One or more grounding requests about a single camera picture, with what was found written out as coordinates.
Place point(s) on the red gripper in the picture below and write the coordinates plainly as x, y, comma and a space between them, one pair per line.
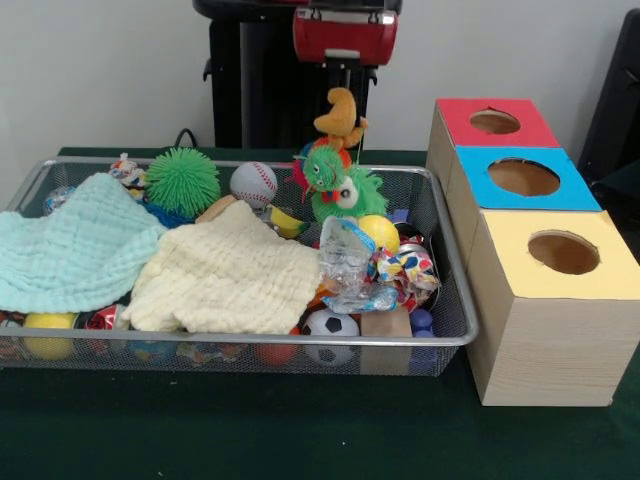
345, 37

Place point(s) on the orange plush toy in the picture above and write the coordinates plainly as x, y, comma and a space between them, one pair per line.
342, 112

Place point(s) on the clear plastic bottle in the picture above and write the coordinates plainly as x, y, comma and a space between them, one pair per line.
345, 260

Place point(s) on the wooden box with three holes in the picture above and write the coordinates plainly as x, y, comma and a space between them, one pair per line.
550, 350

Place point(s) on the green spiky rubber ball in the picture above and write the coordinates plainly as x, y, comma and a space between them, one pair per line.
184, 180
367, 192

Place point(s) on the white baseball with red stitching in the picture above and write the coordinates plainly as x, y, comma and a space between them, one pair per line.
252, 185

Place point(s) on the yellow tennis-style ball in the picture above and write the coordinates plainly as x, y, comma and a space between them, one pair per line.
382, 232

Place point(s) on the crumpled colourful patterned paper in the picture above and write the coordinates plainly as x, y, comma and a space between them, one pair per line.
407, 270

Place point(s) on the flattened clear bottle, blue label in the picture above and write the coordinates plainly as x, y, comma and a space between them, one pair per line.
370, 300

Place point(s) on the cream muslin cloth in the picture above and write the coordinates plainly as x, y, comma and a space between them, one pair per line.
225, 280

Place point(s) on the small black and white football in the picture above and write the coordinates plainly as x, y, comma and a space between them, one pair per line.
330, 327

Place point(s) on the black upright panel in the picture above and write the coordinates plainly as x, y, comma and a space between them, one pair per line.
617, 100

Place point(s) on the mint green muslin cloth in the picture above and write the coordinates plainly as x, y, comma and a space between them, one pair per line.
65, 250

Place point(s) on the dark green table cloth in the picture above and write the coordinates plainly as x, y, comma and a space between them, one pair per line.
300, 430

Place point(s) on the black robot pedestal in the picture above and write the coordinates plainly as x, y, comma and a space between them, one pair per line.
270, 75

